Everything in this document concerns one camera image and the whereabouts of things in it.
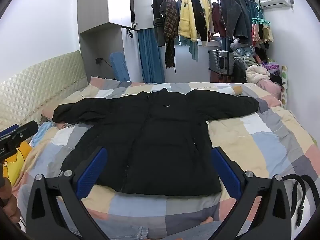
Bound cream quilted headboard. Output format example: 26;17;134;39
0;50;88;130

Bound blue ribbed cushion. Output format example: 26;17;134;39
110;52;131;82

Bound hanging black jacket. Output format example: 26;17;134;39
191;0;208;42

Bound yellow cartoon pillow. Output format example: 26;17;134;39
0;141;33;188

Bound hanging black coat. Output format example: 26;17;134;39
152;0;167;47

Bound grey wardrobe cabinet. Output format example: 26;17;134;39
77;0;144;83

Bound light blue cloth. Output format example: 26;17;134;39
30;121;58;148

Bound white bolster pillow tan ends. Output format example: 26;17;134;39
220;85;243;96

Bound cream fleece blanket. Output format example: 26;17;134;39
245;65;271;83

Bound hanging pale yellow shirt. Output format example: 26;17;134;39
199;0;214;47

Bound green clip hanger with socks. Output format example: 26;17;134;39
251;5;274;43

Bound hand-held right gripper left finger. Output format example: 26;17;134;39
26;147;110;240

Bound person's left hand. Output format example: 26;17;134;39
0;177;22;224

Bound patchwork checked quilt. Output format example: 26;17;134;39
11;76;320;240

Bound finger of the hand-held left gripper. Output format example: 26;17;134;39
0;120;39;147

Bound pile of mixed clothes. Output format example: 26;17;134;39
230;37;282;85

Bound green dotted panel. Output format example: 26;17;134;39
280;65;288;109

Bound black puffer jacket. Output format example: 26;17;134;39
52;87;260;195

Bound silver ribbed suitcase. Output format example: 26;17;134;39
209;49;235;76

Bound hanging dark jeans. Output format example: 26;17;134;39
234;0;253;44

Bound pink cloth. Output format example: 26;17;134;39
257;79;283;99

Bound blue curtain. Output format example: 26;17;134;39
137;29;165;83

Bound hanging grey denim jacket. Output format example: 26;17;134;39
210;0;243;41

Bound hanging yellow fleece jacket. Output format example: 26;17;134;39
178;0;198;42

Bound hanging maroon garment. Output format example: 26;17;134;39
211;2;227;37

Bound hanging teal cloth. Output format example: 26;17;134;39
189;39;199;62

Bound brown houndstooth scarf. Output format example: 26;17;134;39
160;0;181;74

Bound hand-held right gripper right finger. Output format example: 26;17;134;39
211;147;293;240

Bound red-brown suitcase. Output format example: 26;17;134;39
210;70;233;83

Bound black belt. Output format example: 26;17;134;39
282;174;317;228

